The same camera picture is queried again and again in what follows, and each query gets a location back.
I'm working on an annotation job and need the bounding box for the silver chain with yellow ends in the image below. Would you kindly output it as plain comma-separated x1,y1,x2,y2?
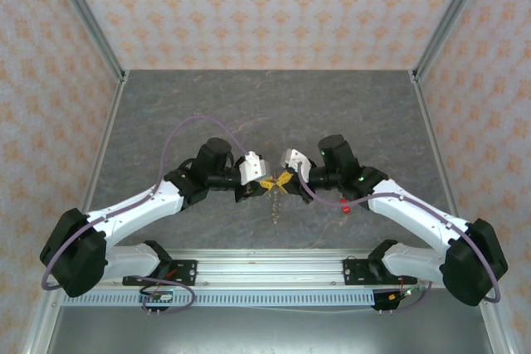
268,187,283,225

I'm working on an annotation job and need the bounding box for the brushed metal front panel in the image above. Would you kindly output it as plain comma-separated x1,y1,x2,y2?
45,303,499,354

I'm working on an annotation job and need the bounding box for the left controller circuit board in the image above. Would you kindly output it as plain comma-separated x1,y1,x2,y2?
138,285,175,317

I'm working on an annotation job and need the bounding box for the controller circuit board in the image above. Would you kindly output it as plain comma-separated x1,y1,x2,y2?
371,287,422,316
138,285,175,317

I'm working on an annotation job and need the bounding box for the right controller circuit board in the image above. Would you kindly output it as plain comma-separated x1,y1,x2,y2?
371,287,422,316

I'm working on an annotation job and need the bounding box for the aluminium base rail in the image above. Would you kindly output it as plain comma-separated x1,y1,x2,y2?
103,248,432,289

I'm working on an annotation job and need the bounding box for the aluminium right side rail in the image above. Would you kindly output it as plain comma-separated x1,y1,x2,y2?
408,70,515,354

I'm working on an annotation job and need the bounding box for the aluminium left side rail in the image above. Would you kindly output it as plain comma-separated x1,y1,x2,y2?
20,71,129,354

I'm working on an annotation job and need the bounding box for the perforated grey cable duct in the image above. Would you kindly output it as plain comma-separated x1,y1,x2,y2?
61,289,381,308

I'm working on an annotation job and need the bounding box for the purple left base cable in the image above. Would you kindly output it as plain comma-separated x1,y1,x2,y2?
132,274,197,314

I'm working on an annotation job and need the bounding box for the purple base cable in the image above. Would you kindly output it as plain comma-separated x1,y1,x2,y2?
132,274,197,314
389,281,433,314

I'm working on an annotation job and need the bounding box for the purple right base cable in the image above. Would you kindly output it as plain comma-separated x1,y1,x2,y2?
389,281,433,314

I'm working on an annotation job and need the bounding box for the aluminium right frame post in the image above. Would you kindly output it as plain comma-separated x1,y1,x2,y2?
408,0,497,84

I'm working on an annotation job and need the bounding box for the aluminium frame post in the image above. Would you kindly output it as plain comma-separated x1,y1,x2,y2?
408,0,497,84
43,0,128,84

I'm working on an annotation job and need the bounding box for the aluminium left frame post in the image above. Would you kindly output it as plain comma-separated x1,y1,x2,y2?
43,0,128,84

